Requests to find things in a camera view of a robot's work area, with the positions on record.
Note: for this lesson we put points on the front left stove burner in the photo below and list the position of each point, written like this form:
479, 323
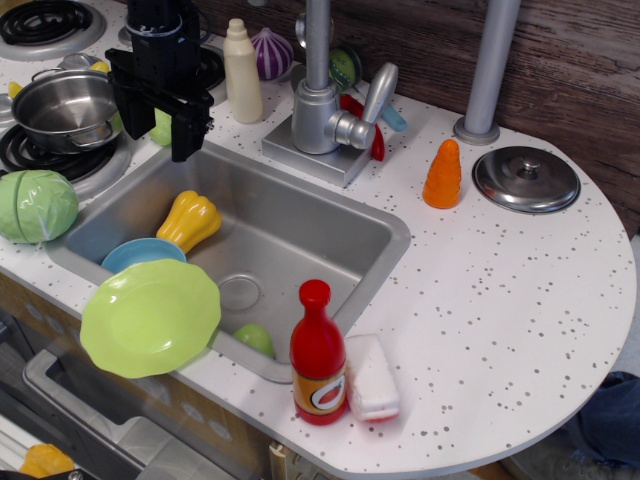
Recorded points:
90, 172

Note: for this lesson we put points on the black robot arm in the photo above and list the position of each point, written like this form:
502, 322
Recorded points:
163, 19

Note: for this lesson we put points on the blue plastic utensil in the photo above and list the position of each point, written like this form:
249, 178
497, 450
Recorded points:
394, 119

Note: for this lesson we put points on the yellow toy squash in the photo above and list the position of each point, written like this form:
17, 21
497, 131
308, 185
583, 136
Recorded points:
192, 219

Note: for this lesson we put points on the purple toy onion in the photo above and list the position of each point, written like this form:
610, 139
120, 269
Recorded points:
273, 54

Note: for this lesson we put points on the steel cooking pot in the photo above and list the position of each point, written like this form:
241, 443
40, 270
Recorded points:
68, 112

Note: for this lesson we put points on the orange toy carrot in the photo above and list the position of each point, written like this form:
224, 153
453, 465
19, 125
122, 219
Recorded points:
442, 188

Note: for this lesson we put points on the green round toy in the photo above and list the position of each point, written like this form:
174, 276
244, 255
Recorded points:
345, 67

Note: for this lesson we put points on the yellow toy on floor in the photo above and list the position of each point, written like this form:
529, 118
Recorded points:
44, 460

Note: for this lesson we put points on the back left stove burner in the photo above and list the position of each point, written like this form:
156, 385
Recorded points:
46, 30

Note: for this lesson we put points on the green toy cabbage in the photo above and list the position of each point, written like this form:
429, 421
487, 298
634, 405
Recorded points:
36, 206

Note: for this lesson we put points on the silver metal sink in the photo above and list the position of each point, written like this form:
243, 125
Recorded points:
277, 232

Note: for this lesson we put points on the light green toy vegetable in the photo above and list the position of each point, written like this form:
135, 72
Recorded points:
161, 133

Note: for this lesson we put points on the back right stove burner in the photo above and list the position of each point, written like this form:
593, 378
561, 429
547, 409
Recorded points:
212, 74

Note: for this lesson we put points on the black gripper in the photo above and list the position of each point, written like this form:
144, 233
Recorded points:
161, 73

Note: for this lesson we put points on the silver toy faucet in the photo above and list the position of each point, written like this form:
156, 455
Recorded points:
320, 138

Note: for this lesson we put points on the steel pot lid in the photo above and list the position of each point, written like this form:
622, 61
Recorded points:
526, 180

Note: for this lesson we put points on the green plastic plate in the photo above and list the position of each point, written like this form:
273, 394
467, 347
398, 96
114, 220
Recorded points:
151, 318

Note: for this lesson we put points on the white red sponge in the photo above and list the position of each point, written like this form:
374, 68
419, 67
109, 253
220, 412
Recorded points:
372, 393

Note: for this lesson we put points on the cream plastic bottle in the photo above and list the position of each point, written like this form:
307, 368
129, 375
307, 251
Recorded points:
242, 79

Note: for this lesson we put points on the red ketchup bottle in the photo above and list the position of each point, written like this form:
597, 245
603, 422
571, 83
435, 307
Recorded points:
318, 359

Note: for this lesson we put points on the stove burner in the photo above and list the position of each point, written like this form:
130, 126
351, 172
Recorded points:
90, 172
212, 74
46, 30

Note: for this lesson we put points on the grey support pole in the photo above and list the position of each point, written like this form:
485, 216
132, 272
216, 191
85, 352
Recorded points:
478, 126

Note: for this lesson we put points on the green toy lime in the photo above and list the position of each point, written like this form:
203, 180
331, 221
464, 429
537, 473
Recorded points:
256, 337

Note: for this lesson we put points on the oven door handle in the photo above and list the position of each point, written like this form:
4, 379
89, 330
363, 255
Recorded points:
111, 445

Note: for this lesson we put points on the yellow toy banana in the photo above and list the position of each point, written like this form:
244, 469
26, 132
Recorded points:
100, 66

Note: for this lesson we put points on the blue plastic plate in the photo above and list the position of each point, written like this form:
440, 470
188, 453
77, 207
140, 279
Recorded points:
141, 250

